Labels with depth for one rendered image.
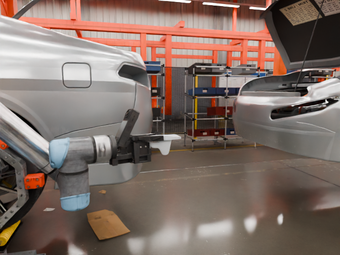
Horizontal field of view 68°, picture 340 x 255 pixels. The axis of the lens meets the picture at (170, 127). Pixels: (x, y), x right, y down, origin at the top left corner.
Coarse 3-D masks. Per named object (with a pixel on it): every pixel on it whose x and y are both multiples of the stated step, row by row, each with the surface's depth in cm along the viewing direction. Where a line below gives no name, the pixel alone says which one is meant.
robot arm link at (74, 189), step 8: (88, 168) 69; (64, 176) 65; (72, 176) 65; (80, 176) 66; (88, 176) 69; (64, 184) 65; (72, 184) 65; (80, 184) 66; (88, 184) 69; (64, 192) 66; (72, 192) 65; (80, 192) 66; (88, 192) 69; (64, 200) 66; (72, 200) 66; (80, 200) 67; (88, 200) 69; (64, 208) 66; (72, 208) 66; (80, 208) 67
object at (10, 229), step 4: (16, 224) 164; (8, 228) 156; (12, 228) 158; (4, 232) 151; (8, 232) 152; (12, 232) 156; (0, 236) 147; (4, 236) 148; (8, 236) 150; (0, 240) 146; (4, 240) 147; (0, 244) 144; (4, 244) 147
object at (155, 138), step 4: (144, 136) 74; (148, 136) 72; (152, 136) 72; (156, 136) 73; (160, 136) 73; (144, 140) 73; (148, 140) 72; (152, 140) 73; (156, 140) 73; (160, 140) 73
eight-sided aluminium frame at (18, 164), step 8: (0, 152) 141; (8, 152) 142; (8, 160) 141; (16, 160) 142; (16, 168) 142; (24, 168) 145; (16, 176) 143; (24, 176) 145; (24, 192) 145; (24, 200) 145; (16, 208) 145; (8, 216) 145; (0, 224) 145
